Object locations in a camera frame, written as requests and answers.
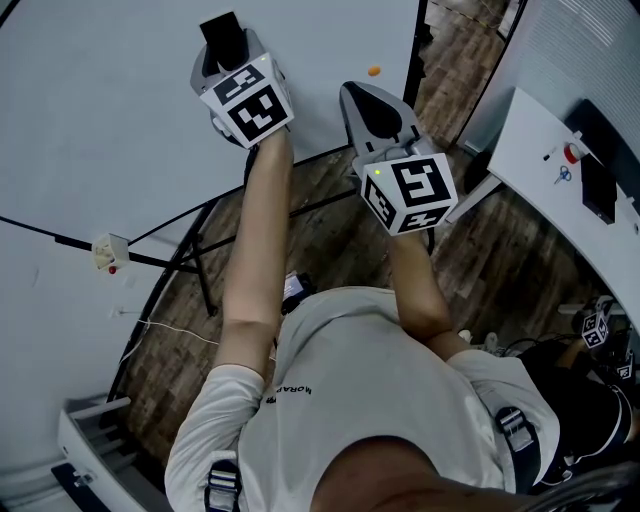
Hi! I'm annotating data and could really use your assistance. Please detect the black waste bin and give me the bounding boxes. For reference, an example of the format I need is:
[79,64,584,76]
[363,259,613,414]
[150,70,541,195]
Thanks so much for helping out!
[461,149,494,196]

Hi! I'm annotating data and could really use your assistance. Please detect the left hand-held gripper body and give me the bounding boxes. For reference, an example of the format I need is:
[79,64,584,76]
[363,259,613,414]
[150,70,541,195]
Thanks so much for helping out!
[199,51,296,150]

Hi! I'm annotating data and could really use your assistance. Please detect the white metal rack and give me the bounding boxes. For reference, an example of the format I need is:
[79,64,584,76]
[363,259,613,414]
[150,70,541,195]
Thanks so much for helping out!
[55,395,152,512]

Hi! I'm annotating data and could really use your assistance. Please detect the thin white cable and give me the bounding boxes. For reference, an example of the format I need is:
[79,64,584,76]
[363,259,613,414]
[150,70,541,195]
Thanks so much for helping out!
[119,312,277,362]

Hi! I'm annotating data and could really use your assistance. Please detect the white box with red button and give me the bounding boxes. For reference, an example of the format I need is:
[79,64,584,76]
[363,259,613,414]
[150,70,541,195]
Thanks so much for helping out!
[90,232,131,276]

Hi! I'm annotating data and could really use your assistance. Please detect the black box device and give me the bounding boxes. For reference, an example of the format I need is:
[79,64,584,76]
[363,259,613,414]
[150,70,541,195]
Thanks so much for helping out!
[581,154,619,226]

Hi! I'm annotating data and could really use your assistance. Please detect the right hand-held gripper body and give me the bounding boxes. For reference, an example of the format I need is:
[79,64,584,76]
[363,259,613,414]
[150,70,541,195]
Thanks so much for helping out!
[351,136,459,237]

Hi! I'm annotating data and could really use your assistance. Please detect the large whiteboard with black frame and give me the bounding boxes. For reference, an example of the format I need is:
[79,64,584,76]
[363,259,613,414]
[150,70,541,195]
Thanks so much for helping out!
[0,0,424,247]

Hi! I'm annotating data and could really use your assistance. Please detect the white window blinds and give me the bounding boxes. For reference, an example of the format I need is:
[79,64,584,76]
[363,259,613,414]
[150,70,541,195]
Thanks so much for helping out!
[456,0,640,152]

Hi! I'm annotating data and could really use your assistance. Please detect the black harness strap with buckle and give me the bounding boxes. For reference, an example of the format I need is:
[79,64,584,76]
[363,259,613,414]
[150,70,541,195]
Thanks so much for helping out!
[204,459,244,512]
[494,405,544,494]

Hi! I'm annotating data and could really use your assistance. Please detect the dark desk partition panel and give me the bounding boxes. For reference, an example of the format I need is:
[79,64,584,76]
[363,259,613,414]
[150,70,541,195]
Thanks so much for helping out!
[564,98,640,201]

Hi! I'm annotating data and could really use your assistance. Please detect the person's right forearm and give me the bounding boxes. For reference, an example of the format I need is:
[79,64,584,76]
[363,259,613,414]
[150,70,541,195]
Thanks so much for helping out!
[386,230,455,342]

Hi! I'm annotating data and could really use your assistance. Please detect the black flat panel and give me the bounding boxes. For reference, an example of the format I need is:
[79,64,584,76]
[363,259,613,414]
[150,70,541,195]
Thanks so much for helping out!
[49,461,117,512]

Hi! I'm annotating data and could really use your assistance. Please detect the white office desk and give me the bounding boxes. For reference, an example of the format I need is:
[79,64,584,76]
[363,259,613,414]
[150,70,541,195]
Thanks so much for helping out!
[444,86,640,322]

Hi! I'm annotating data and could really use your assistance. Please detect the person's left forearm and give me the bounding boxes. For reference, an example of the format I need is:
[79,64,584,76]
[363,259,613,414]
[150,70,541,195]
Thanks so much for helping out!
[221,130,297,352]

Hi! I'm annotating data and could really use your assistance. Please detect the person's white t-shirt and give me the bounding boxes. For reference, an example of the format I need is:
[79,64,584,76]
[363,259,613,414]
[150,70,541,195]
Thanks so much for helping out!
[164,286,562,512]

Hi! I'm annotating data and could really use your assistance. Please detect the black whiteboard eraser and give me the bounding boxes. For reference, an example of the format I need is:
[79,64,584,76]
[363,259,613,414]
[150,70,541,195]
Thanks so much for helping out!
[199,10,252,73]

